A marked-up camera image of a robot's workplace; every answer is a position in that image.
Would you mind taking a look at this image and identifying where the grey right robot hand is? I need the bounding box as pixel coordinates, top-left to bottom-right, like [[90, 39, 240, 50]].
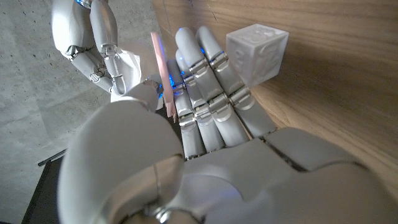
[[50, 0, 127, 94]]

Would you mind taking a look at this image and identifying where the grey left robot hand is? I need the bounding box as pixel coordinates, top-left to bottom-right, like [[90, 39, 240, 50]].
[[57, 26, 398, 224]]

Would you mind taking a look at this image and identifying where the white embossed cube block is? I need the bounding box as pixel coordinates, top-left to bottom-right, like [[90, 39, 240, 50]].
[[225, 23, 290, 89]]

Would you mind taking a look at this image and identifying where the black backdrop pole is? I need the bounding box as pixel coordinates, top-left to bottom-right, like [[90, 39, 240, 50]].
[[37, 148, 68, 167]]

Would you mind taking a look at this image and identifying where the black backdrop curtain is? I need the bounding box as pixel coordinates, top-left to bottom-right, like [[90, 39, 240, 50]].
[[21, 154, 68, 224]]

